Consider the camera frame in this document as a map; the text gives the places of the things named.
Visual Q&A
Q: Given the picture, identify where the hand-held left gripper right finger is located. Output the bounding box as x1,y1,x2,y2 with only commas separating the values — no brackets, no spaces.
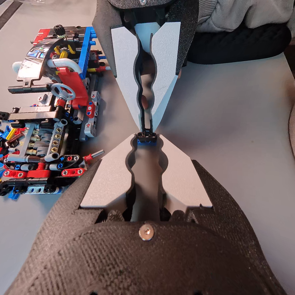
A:
157,134,213,222

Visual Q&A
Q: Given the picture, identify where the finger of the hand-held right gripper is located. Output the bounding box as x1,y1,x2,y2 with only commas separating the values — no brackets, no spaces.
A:
111,26,146,132
150,22,182,132

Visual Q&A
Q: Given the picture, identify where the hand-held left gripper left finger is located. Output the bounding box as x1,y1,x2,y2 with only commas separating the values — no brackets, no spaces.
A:
80,133,138,222

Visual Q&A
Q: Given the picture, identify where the black lego perpendicular connector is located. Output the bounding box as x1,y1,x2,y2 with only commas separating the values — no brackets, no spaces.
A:
136,131,159,141

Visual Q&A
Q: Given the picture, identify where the lego car model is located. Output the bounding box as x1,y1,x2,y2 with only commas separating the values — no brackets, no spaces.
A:
0,24,111,200

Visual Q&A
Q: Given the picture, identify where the person's right forearm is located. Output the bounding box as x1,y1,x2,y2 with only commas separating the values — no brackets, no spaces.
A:
196,0,295,33

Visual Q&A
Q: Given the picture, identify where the pile of loose lego pieces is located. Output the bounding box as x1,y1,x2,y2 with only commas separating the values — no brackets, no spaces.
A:
0,126,22,149

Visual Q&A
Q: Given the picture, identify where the person's right hand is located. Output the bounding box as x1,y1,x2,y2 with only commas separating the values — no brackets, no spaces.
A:
136,54,157,110

